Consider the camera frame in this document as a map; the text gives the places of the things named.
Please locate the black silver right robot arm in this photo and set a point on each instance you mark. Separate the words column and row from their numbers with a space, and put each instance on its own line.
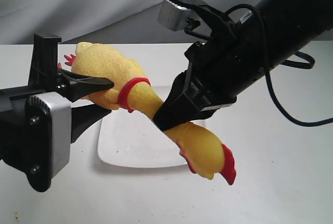
column 289, row 26

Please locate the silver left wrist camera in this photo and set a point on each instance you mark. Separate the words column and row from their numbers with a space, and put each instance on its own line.
column 49, row 119

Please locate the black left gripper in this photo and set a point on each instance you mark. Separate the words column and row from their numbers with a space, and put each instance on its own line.
column 45, row 76

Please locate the yellow rubber chicken toy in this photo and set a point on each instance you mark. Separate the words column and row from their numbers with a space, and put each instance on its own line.
column 205, row 154

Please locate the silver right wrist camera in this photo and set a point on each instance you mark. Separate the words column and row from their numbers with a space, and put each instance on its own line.
column 178, row 15

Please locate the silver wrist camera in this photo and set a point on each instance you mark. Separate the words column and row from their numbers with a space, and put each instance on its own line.
column 49, row 119
column 178, row 15

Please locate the white square plate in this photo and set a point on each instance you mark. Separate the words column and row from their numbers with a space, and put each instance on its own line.
column 132, row 140

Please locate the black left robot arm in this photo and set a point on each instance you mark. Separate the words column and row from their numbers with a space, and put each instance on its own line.
column 15, row 134

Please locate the grey backdrop cloth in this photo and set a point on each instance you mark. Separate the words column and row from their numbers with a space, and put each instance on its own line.
column 104, row 21

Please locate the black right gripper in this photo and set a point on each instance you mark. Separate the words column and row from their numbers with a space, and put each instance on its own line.
column 233, row 58

